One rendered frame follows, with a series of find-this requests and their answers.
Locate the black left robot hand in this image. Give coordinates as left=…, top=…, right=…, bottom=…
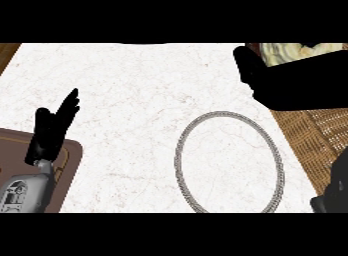
left=23, top=87, right=82, bottom=167

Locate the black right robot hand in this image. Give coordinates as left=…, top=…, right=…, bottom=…
left=231, top=45, right=348, bottom=112

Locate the cream frosted cupcake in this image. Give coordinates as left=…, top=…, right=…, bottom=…
left=258, top=42, right=348, bottom=68

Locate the brown cutting board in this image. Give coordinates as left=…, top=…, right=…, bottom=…
left=0, top=125, right=84, bottom=214

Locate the grey round wire basket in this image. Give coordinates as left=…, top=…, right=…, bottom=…
left=174, top=110, right=286, bottom=214

